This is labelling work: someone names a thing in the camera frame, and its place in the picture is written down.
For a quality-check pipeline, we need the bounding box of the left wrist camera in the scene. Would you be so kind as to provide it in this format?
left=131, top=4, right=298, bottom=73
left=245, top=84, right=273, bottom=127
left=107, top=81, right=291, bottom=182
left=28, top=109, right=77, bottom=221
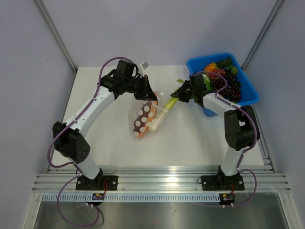
left=138, top=62, right=149, bottom=71

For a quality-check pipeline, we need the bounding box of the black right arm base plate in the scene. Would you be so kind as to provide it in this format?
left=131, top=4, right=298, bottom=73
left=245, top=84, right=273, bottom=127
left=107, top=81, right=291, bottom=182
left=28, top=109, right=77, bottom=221
left=197, top=174, right=245, bottom=191

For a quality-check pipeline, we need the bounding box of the green white celery stalk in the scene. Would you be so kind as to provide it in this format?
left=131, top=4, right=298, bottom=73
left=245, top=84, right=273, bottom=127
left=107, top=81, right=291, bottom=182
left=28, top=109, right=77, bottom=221
left=149, top=91, right=178, bottom=132

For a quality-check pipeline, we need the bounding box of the green lettuce leaf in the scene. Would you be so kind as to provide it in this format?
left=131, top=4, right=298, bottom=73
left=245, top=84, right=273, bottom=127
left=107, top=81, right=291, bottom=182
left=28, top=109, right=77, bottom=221
left=202, top=74, right=211, bottom=90

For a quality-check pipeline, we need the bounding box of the blue plastic bin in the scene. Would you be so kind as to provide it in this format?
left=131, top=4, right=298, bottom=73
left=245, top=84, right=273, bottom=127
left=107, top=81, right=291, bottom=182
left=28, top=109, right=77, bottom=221
left=186, top=52, right=259, bottom=106

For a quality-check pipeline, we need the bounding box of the aluminium rail frame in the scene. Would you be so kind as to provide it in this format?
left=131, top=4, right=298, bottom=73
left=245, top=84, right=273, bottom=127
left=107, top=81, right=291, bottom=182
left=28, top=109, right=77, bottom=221
left=32, top=165, right=291, bottom=193

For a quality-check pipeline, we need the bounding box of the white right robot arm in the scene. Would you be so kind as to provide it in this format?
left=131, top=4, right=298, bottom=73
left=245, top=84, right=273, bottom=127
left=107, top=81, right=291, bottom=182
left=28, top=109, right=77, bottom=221
left=171, top=72, right=260, bottom=191

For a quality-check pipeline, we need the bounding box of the dark green herb sprig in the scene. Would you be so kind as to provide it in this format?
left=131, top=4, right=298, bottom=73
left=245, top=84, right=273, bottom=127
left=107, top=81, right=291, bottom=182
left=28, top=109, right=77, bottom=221
left=216, top=56, right=233, bottom=70

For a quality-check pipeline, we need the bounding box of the right controller board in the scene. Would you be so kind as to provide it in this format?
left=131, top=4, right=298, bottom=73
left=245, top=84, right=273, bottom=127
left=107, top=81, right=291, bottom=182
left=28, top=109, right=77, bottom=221
left=219, top=193, right=235, bottom=205

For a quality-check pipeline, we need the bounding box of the orange purple papaya slice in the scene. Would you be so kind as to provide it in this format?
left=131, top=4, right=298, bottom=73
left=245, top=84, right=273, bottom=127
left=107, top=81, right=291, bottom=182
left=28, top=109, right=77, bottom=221
left=132, top=101, right=158, bottom=139

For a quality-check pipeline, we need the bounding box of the controller board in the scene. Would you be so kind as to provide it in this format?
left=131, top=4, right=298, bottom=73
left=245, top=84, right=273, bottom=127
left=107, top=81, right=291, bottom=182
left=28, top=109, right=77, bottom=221
left=92, top=193, right=105, bottom=200
left=219, top=193, right=235, bottom=205

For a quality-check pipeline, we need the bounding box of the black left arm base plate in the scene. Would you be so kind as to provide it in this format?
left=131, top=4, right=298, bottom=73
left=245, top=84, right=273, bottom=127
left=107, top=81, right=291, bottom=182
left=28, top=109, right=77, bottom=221
left=75, top=176, right=119, bottom=191

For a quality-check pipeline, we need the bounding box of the clear dotted zip top bag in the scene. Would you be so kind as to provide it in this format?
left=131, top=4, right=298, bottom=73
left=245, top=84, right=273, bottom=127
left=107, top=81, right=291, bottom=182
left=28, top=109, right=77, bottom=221
left=128, top=91, right=168, bottom=140

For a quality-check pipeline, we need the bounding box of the white slotted cable duct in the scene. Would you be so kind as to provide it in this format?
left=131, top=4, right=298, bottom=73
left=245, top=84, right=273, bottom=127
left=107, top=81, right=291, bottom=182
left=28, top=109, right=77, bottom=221
left=41, top=193, right=220, bottom=203

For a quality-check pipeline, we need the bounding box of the left controller board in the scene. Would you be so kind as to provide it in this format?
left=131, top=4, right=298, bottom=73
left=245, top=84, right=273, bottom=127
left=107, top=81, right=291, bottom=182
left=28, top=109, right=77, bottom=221
left=92, top=193, right=105, bottom=200

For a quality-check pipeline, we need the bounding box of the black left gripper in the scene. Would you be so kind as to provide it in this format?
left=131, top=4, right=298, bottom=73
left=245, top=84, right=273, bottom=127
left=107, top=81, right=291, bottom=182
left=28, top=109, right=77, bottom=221
left=124, top=74, right=157, bottom=101

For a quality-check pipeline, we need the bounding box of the dark purple grape bunch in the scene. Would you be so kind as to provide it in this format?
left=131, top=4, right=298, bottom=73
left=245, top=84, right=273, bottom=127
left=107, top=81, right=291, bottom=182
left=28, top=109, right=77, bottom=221
left=208, top=69, right=242, bottom=103

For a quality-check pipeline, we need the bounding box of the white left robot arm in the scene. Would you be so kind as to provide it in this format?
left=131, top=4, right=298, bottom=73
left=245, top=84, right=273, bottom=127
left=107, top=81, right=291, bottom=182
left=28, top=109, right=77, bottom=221
left=51, top=57, right=157, bottom=190

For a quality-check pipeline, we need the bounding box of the orange yellow fruit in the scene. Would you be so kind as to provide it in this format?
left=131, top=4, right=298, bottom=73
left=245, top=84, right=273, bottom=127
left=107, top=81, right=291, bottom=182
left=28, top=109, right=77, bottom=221
left=204, top=62, right=218, bottom=72

